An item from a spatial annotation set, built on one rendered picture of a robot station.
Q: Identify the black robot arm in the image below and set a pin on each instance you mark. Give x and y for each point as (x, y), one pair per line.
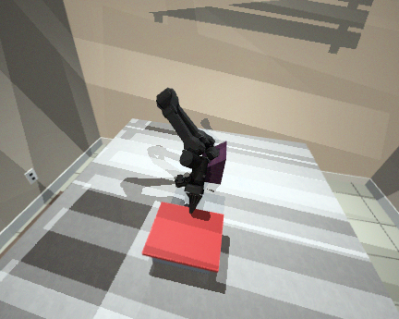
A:
(196, 141)

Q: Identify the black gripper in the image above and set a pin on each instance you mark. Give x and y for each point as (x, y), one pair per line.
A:
(195, 189)

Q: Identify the red lid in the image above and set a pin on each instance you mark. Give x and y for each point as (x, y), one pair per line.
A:
(180, 237)

